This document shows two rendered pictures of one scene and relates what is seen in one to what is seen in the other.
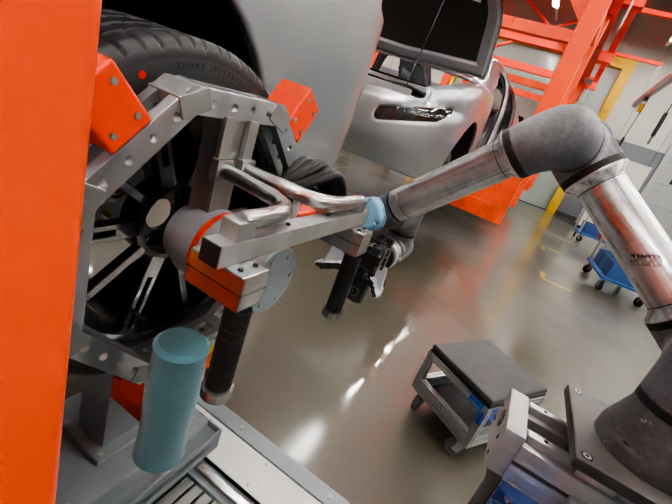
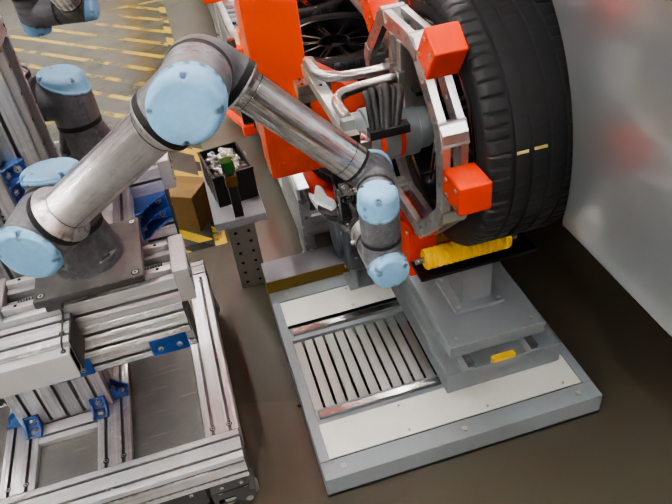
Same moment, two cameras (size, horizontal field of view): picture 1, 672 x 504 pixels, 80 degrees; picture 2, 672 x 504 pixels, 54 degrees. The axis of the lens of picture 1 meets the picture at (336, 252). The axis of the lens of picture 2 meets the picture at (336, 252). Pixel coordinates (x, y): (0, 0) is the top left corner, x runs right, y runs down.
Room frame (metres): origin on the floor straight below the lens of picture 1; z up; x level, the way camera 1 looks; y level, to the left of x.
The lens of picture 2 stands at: (1.79, -0.74, 1.66)
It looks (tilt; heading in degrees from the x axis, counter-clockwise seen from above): 39 degrees down; 147
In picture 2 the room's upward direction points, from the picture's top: 8 degrees counter-clockwise
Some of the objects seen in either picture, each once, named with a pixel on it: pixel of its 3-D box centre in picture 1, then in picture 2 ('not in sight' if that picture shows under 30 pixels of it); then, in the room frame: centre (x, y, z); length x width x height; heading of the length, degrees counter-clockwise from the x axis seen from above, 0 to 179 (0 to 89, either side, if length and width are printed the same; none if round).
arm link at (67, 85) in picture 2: not in sight; (66, 94); (0.08, -0.39, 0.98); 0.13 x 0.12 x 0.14; 54
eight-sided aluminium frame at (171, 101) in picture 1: (201, 238); (411, 125); (0.68, 0.25, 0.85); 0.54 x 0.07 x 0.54; 158
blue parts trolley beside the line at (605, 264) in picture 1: (630, 256); not in sight; (5.21, -3.58, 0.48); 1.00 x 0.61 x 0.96; 162
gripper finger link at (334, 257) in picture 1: (333, 255); not in sight; (0.81, 0.00, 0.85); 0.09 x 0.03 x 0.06; 122
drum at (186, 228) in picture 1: (229, 255); (384, 131); (0.65, 0.18, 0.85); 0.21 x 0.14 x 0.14; 68
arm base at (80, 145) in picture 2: not in sight; (84, 134); (0.08, -0.39, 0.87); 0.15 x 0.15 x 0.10
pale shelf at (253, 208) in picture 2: not in sight; (231, 188); (-0.03, 0.04, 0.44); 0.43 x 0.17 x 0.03; 158
